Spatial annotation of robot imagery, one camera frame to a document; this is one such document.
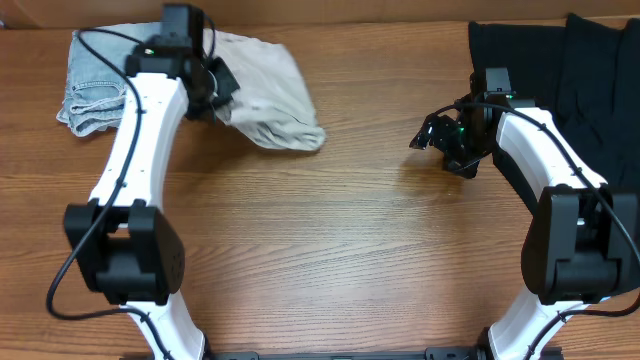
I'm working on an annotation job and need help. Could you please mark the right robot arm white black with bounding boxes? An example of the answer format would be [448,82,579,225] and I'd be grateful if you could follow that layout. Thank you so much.
[410,68,639,360]

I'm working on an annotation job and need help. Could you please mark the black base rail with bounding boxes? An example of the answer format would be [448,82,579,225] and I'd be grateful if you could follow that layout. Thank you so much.
[209,347,564,360]

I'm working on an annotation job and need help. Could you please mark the beige shorts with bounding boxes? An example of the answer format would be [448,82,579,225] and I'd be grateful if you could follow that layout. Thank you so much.
[203,29,326,152]

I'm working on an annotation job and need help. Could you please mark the black garment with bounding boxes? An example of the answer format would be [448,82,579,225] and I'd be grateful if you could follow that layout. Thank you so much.
[468,14,639,191]

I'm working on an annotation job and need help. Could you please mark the folded light blue jeans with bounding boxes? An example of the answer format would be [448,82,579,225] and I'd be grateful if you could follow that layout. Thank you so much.
[56,22,161,137]

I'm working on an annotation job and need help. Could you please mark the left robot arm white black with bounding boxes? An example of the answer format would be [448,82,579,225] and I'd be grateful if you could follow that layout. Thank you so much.
[46,4,239,359]

